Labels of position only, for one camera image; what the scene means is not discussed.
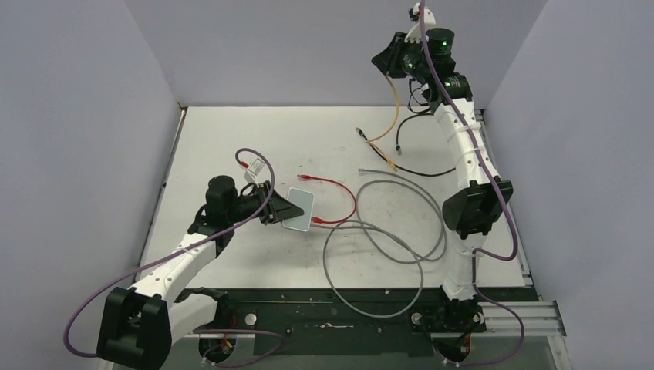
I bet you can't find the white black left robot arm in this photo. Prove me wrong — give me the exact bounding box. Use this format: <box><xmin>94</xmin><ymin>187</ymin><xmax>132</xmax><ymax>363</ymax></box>
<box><xmin>96</xmin><ymin>175</ymin><xmax>305</xmax><ymax>369</ymax></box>

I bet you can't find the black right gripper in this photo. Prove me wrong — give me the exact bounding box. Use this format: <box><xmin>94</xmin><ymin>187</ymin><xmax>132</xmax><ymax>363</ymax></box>
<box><xmin>372</xmin><ymin>32</ymin><xmax>430</xmax><ymax>82</ymax></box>

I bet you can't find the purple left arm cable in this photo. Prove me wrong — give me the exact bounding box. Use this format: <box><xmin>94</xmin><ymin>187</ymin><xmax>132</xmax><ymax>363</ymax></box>
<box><xmin>63</xmin><ymin>148</ymin><xmax>286</xmax><ymax>368</ymax></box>

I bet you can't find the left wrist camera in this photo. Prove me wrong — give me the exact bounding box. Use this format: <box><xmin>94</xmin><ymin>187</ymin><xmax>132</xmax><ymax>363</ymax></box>
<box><xmin>243</xmin><ymin>158</ymin><xmax>268</xmax><ymax>184</ymax></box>

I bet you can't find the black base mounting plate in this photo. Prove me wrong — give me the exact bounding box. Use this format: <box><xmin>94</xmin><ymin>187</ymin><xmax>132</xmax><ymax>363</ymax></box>
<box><xmin>180</xmin><ymin>288</ymin><xmax>540</xmax><ymax>358</ymax></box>

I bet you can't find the white network switch box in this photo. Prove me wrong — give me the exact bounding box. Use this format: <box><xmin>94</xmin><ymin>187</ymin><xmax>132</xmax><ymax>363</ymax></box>
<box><xmin>281</xmin><ymin>187</ymin><xmax>315</xmax><ymax>232</ymax></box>

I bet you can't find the red ethernet cable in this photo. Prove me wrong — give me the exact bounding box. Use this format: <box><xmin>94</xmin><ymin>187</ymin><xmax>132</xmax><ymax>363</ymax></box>
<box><xmin>298</xmin><ymin>173</ymin><xmax>358</xmax><ymax>226</ymax></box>

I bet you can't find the yellow ethernet cable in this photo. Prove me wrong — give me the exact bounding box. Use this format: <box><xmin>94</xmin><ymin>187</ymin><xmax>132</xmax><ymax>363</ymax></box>
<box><xmin>363</xmin><ymin>73</ymin><xmax>401</xmax><ymax>172</ymax></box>

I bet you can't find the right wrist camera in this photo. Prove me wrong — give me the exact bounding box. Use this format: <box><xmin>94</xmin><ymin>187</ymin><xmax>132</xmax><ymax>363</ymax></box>
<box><xmin>403</xmin><ymin>1</ymin><xmax>437</xmax><ymax>44</ymax></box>

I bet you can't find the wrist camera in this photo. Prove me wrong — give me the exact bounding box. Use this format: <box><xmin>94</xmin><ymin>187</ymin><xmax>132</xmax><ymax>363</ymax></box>
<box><xmin>403</xmin><ymin>1</ymin><xmax>437</xmax><ymax>44</ymax></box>
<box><xmin>243</xmin><ymin>158</ymin><xmax>268</xmax><ymax>184</ymax></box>

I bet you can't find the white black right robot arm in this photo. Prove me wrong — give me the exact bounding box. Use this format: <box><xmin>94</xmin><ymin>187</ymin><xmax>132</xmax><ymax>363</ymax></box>
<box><xmin>372</xmin><ymin>28</ymin><xmax>513</xmax><ymax>330</ymax></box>

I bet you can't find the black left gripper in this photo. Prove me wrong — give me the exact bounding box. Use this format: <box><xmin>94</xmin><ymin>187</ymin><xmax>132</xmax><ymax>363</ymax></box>
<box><xmin>226</xmin><ymin>180</ymin><xmax>303</xmax><ymax>225</ymax></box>

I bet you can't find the black ethernet cable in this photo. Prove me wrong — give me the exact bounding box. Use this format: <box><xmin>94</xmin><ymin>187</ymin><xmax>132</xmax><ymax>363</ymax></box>
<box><xmin>355</xmin><ymin>113</ymin><xmax>457</xmax><ymax>178</ymax></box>

